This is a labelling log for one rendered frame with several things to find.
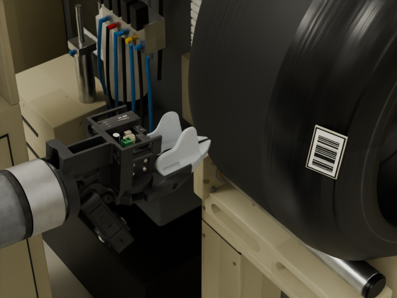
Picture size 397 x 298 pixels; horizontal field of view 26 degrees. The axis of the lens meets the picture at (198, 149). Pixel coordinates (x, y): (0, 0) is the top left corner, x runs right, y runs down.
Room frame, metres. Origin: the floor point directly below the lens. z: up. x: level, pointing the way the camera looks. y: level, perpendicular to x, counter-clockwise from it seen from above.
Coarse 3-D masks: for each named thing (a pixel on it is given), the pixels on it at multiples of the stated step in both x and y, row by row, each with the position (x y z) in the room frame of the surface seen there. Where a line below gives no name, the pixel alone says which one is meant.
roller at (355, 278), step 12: (228, 180) 1.08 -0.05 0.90; (240, 192) 1.05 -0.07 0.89; (300, 240) 0.93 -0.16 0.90; (312, 252) 0.91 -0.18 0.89; (336, 264) 0.88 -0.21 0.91; (348, 264) 0.87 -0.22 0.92; (360, 264) 0.86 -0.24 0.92; (348, 276) 0.85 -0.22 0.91; (360, 276) 0.85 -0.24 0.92; (372, 276) 0.84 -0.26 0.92; (384, 276) 0.85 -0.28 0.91; (360, 288) 0.83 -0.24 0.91; (372, 288) 0.83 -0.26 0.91
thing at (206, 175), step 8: (208, 160) 1.08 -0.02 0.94; (200, 168) 1.08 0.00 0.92; (208, 168) 1.08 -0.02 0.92; (216, 168) 1.09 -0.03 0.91; (200, 176) 1.08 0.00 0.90; (208, 176) 1.08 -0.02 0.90; (216, 176) 1.09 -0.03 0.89; (200, 184) 1.08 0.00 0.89; (208, 184) 1.08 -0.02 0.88; (216, 184) 1.09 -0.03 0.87; (200, 192) 1.08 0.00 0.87; (208, 192) 1.08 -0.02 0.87
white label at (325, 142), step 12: (324, 132) 0.76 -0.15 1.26; (336, 132) 0.76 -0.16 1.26; (312, 144) 0.77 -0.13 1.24; (324, 144) 0.76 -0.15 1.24; (336, 144) 0.76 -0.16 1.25; (312, 156) 0.76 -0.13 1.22; (324, 156) 0.76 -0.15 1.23; (336, 156) 0.75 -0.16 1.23; (312, 168) 0.76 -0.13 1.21; (324, 168) 0.75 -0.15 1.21; (336, 168) 0.75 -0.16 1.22
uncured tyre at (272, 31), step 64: (256, 0) 0.90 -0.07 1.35; (320, 0) 0.85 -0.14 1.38; (384, 0) 0.82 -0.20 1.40; (192, 64) 0.94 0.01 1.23; (256, 64) 0.85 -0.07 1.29; (320, 64) 0.80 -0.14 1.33; (384, 64) 0.79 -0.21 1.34; (256, 128) 0.83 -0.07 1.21; (384, 128) 0.79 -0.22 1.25; (256, 192) 0.85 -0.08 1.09; (320, 192) 0.77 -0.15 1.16; (384, 192) 1.03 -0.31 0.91; (384, 256) 0.83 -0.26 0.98
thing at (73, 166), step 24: (96, 120) 0.73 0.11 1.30; (120, 120) 0.73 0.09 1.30; (48, 144) 0.68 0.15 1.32; (72, 144) 0.68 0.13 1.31; (96, 144) 0.69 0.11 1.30; (120, 144) 0.71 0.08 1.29; (144, 144) 0.69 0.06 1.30; (72, 168) 0.66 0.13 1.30; (96, 168) 0.67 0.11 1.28; (120, 168) 0.67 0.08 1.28; (144, 168) 0.70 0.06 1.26; (72, 192) 0.64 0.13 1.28; (120, 192) 0.67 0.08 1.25; (72, 216) 0.64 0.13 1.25
